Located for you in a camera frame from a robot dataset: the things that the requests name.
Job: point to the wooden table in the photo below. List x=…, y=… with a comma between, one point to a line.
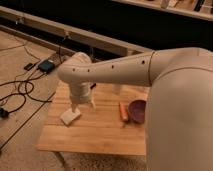
x=98, y=129

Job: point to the small black device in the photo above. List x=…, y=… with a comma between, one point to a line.
x=29, y=66

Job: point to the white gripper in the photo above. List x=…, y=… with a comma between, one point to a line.
x=80, y=93

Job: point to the black plug adapter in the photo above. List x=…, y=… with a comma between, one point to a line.
x=4, y=113

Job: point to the orange carrot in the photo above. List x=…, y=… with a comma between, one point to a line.
x=123, y=112

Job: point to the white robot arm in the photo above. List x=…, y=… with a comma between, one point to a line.
x=179, y=108

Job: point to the white sponge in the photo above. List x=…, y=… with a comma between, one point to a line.
x=68, y=116

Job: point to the dark blue power box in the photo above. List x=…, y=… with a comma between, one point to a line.
x=46, y=66

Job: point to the purple bowl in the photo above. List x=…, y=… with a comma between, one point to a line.
x=136, y=110

